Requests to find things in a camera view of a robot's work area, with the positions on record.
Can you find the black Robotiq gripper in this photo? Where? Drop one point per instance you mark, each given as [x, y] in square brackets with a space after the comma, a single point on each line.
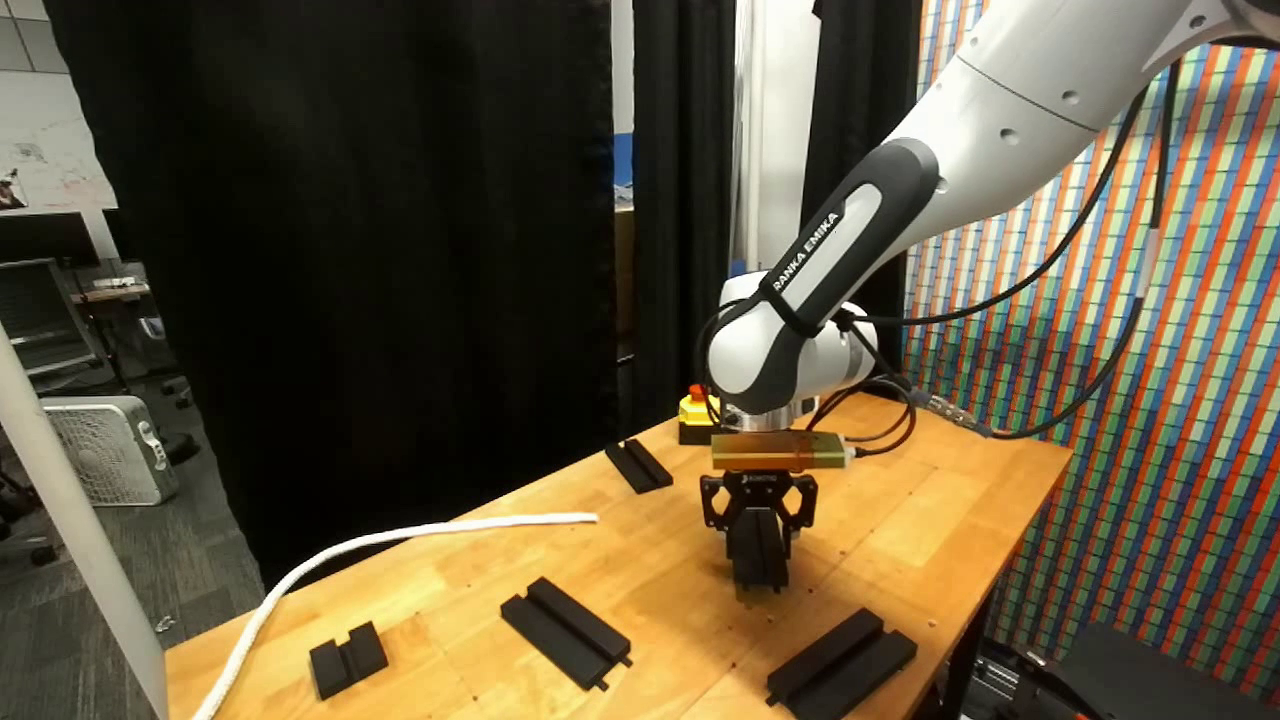
[760, 487]

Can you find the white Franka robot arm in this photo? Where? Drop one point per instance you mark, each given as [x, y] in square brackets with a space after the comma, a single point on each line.
[1041, 94]

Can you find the yellow emergency stop button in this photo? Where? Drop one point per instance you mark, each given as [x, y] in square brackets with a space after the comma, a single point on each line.
[692, 407]

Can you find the narrow black curtain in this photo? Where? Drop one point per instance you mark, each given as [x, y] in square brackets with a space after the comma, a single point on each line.
[855, 83]
[682, 200]

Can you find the white plastic tube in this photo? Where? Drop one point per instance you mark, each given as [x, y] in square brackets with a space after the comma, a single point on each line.
[400, 539]

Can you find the white vertical pole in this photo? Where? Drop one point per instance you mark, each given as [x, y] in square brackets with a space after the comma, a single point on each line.
[774, 132]

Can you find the black case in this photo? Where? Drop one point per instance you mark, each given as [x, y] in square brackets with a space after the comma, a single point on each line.
[1144, 681]

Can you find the short black track pad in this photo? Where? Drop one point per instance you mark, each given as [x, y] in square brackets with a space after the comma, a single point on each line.
[347, 662]

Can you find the colourful checkered backdrop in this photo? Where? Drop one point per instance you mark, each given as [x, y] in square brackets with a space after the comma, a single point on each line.
[1203, 561]

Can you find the wide black curtain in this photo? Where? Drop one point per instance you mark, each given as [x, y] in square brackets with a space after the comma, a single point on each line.
[332, 264]

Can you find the grey equipment box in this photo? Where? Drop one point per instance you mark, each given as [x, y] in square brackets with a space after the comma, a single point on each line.
[112, 446]

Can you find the white desk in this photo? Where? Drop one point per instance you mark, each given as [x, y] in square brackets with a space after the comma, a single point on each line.
[47, 146]

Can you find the amber wrist camera bar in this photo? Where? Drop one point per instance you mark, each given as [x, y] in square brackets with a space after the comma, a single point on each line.
[780, 450]

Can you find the white frame post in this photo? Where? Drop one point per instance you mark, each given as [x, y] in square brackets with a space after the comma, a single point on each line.
[80, 533]

